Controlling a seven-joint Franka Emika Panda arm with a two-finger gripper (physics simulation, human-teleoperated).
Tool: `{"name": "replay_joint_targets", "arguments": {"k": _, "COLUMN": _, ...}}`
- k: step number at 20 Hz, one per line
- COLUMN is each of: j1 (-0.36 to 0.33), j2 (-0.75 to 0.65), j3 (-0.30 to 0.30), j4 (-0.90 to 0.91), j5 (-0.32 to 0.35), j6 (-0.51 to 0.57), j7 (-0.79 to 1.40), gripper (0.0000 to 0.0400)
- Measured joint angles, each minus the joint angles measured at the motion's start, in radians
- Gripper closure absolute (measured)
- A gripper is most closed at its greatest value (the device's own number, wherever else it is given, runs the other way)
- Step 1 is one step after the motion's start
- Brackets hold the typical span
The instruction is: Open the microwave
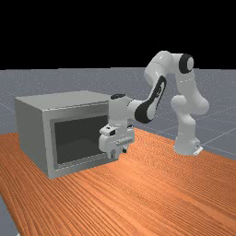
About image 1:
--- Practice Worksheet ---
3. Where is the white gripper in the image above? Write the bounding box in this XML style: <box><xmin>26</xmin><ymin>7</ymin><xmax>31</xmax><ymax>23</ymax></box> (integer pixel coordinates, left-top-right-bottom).
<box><xmin>98</xmin><ymin>123</ymin><xmax>136</xmax><ymax>159</ymax></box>

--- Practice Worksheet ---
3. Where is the grey microwave oven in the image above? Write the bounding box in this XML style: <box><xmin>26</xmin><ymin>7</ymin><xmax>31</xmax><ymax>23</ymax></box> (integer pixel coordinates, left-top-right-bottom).
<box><xmin>15</xmin><ymin>89</ymin><xmax>122</xmax><ymax>180</ymax></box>

